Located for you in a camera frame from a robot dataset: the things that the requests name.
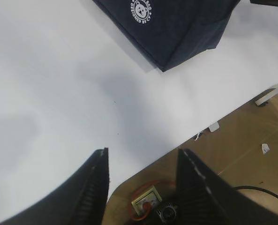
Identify black camera lens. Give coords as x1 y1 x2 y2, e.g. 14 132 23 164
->
156 202 178 225

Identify orange cable loop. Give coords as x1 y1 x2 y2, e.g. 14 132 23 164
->
129 180 177 221

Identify white paper scrap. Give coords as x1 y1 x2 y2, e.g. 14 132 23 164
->
261 143 270 154

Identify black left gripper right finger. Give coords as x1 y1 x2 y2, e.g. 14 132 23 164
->
176 149 278 225

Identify black floor cable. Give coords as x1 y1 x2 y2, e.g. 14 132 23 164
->
232 185 278 209

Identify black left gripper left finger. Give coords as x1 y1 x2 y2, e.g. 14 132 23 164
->
2 148 110 225

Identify white table leg foot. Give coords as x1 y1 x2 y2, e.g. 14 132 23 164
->
255 84 278 107

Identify dark navy lunch bag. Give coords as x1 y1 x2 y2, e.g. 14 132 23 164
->
95 0 239 72

